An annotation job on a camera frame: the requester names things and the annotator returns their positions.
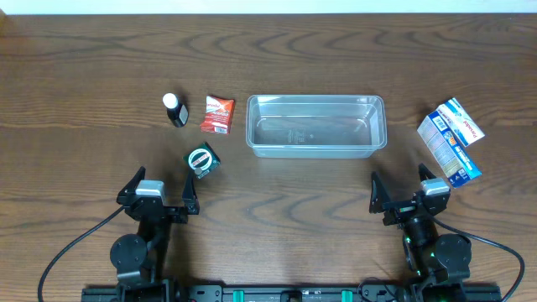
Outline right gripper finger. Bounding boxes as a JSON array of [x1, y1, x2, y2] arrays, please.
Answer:
[[418, 163, 436, 182], [369, 172, 391, 213]]

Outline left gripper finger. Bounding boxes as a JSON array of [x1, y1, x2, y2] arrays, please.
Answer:
[[181, 172, 200, 215], [117, 166, 146, 205]]

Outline white Panadol box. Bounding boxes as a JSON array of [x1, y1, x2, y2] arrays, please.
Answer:
[[436, 97, 485, 147]]

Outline blue Kool Fever box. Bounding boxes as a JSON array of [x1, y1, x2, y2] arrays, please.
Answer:
[[417, 112, 482, 188]]

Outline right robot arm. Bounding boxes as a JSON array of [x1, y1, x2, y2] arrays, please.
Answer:
[[369, 164, 472, 286]]

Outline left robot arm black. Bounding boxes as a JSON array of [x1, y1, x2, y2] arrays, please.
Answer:
[[110, 167, 200, 287]]

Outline clear plastic container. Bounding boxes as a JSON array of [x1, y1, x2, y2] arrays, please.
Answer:
[[246, 95, 388, 159]]

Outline dark bottle white cap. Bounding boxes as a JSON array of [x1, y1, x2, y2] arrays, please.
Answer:
[[162, 93, 189, 128]]

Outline red Panadol ActiFast box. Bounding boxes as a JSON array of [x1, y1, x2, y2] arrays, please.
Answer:
[[200, 96, 235, 134]]

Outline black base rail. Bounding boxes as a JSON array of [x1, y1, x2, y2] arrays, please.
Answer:
[[81, 283, 502, 302]]

